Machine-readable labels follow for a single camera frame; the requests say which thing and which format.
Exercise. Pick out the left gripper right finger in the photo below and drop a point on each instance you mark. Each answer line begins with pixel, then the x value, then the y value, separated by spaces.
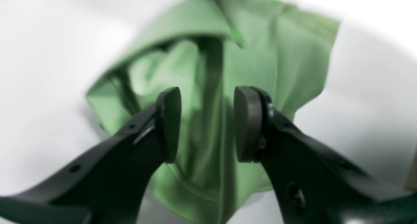
pixel 313 184

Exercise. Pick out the green T-shirt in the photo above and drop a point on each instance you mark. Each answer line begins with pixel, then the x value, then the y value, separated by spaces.
pixel 207 48

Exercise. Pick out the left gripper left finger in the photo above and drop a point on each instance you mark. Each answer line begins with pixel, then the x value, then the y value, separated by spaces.
pixel 106 184

